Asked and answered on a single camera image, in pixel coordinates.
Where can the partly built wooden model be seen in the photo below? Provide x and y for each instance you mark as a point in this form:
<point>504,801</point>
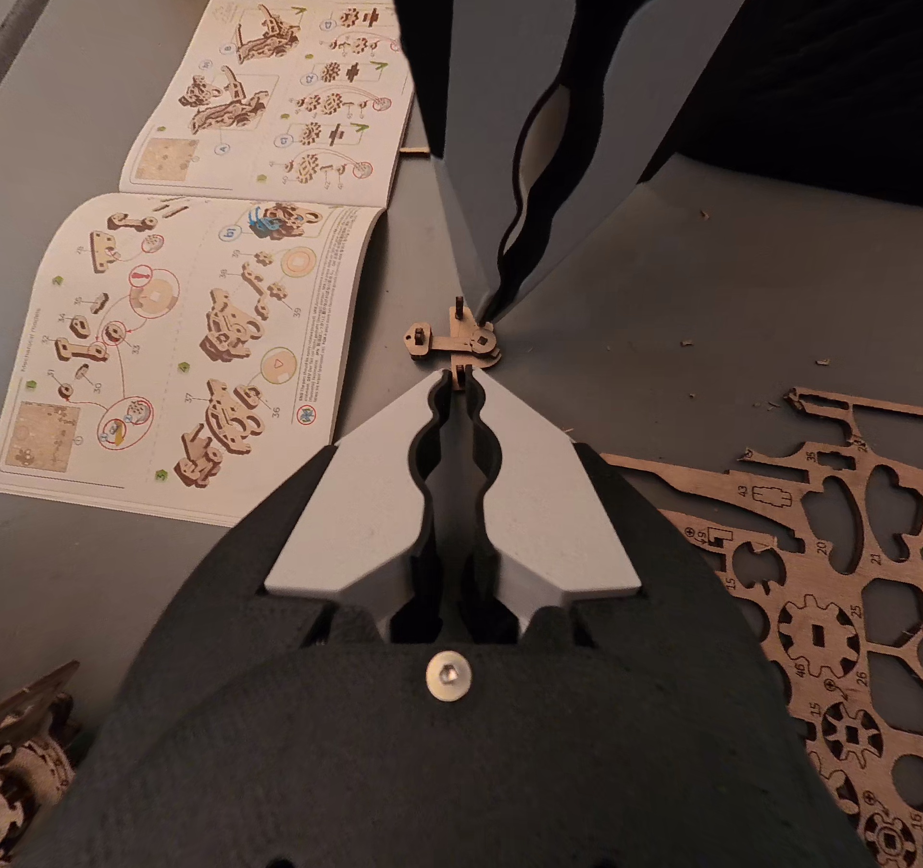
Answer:
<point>29,774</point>

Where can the laser-cut wooden parts sheet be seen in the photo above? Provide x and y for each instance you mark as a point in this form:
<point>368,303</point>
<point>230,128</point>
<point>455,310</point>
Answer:
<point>721,504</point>

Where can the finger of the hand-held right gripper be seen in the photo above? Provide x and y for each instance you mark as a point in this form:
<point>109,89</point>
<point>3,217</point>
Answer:
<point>656,82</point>
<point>497,74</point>

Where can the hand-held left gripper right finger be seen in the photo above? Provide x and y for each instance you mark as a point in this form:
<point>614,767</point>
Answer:
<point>559,514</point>

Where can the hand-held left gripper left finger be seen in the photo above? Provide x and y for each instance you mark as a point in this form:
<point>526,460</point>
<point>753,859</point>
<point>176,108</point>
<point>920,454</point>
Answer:
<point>346,514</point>

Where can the small wooden puzzle part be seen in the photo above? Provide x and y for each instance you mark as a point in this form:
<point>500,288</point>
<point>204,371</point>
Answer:
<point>453,339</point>

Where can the open instruction booklet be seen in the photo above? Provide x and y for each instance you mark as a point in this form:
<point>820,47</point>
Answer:
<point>180,305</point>

